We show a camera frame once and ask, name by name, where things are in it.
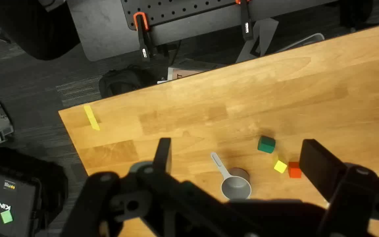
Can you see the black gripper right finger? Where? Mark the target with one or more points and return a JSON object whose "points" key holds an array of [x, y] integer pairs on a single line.
{"points": [[321, 166]]}

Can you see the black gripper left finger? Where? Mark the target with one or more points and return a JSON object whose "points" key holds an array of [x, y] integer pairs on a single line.
{"points": [[163, 153]]}

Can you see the red block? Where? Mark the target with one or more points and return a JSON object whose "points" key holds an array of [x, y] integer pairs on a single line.
{"points": [[294, 170]]}

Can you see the yellow block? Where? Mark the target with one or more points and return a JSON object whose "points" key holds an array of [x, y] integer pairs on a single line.
{"points": [[280, 166]]}

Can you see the green block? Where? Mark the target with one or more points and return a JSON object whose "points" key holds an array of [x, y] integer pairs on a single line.
{"points": [[265, 145]]}

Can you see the grey measuring cup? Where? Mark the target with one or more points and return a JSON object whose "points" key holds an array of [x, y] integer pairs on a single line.
{"points": [[237, 189]]}

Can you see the yellow tape strip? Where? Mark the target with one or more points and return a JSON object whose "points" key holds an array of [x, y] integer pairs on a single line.
{"points": [[90, 118]]}

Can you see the orange black clamp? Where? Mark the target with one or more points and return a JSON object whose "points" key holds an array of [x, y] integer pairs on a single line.
{"points": [[244, 24], [142, 35]]}

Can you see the black pegboard panel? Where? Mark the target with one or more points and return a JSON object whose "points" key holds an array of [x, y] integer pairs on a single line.
{"points": [[180, 11]]}

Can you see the black Kinova case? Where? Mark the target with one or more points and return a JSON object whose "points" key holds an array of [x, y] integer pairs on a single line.
{"points": [[9, 198]]}

